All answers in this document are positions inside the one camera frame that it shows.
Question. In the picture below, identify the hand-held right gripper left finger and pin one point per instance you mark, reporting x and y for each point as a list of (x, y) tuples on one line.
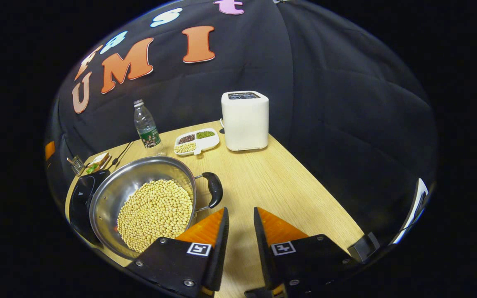
[(218, 248)]

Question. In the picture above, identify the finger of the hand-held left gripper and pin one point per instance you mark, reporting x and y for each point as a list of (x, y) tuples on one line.
[(50, 151)]

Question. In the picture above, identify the clear plastic water bottle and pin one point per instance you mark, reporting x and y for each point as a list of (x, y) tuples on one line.
[(147, 124)]

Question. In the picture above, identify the sandwich with lettuce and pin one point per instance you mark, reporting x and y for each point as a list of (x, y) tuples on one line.
[(99, 159)]

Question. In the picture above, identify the black induction cooktop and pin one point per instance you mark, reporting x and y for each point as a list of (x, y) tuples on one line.
[(81, 198)]

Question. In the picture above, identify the white divided bean tray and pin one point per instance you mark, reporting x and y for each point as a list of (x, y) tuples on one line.
[(209, 144)]

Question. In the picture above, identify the steel pot with soybeans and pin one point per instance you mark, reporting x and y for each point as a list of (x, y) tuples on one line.
[(118, 186)]

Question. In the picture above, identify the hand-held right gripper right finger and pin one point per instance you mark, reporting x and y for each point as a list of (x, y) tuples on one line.
[(263, 248)]

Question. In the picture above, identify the white toaster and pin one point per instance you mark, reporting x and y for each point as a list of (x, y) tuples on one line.
[(244, 124)]

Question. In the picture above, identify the black table edge bracket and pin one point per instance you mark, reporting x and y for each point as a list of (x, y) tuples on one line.
[(364, 246)]

